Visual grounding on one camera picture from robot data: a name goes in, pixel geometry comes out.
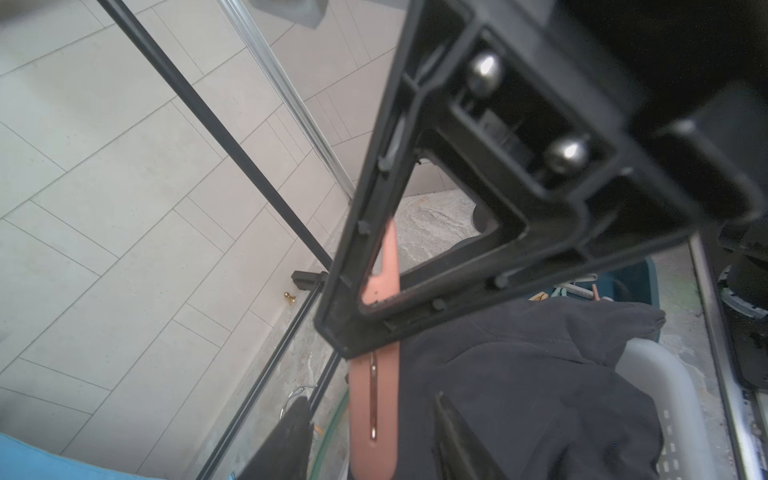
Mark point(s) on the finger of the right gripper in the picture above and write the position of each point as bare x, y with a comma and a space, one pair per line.
436, 106

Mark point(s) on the black clothes rack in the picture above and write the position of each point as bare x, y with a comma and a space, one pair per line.
156, 56

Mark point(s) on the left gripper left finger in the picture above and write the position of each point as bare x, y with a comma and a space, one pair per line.
285, 452

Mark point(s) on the light blue printed t-shirt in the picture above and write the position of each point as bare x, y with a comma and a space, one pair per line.
22, 461

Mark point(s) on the dark garment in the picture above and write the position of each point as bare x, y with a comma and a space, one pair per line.
536, 382

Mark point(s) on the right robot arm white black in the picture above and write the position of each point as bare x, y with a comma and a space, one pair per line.
744, 240

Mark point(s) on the salmon pink clothespin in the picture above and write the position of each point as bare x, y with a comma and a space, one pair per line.
374, 383

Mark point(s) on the white laundry basket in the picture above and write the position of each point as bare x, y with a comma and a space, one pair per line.
651, 368

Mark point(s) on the mint green hanger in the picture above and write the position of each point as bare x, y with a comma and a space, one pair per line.
329, 432

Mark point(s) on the teal plastic tray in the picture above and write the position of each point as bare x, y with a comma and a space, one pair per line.
624, 288

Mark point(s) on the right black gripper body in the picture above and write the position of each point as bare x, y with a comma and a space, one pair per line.
632, 120

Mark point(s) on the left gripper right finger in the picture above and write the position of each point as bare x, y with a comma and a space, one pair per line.
458, 453

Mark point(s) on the silver wire hanger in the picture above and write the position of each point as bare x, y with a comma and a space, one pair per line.
301, 390

